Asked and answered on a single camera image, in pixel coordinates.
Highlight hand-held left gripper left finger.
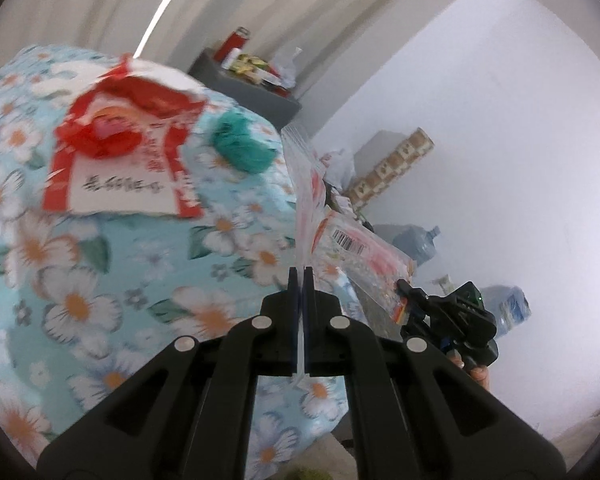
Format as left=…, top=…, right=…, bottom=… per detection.
left=36, top=267, right=301, bottom=480

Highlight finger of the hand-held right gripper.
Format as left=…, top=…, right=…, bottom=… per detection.
left=402, top=310, right=443, bottom=343
left=396, top=279, right=431, bottom=308

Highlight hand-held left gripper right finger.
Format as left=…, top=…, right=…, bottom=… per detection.
left=304, top=266, right=566, bottom=480

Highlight clear red printed snack bag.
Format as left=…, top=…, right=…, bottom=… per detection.
left=281, top=126, right=417, bottom=391

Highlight red and white plastic bag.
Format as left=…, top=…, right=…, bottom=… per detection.
left=42, top=54, right=208, bottom=220

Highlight person's right hand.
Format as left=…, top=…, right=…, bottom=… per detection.
left=447, top=351, right=491, bottom=392

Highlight blue water jug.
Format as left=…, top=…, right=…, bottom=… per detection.
left=480, top=285, right=531, bottom=336
left=390, top=225, right=441, bottom=266

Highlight brown patterned paper roll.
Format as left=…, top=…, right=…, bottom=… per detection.
left=347, top=127, right=435, bottom=208

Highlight white box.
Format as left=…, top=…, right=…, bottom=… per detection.
left=355, top=130, right=411, bottom=176

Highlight teal cloth ball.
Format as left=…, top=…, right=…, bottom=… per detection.
left=210, top=110, right=276, bottom=173

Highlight blue floral blanket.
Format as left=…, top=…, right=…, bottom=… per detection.
left=0, top=44, right=351, bottom=480

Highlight grey cabinet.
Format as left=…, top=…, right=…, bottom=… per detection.
left=187, top=47, right=302, bottom=131

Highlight clear plastic bag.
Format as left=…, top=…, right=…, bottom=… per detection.
left=272, top=47, right=303, bottom=88

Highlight yellow snack packets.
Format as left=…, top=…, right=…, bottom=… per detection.
left=230, top=55, right=273, bottom=83

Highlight red thermos bottle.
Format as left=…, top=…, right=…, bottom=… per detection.
left=215, top=26, right=251, bottom=68

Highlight white curtain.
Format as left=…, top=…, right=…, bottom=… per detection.
left=0, top=0, right=201, bottom=61
left=140, top=0, right=481, bottom=106

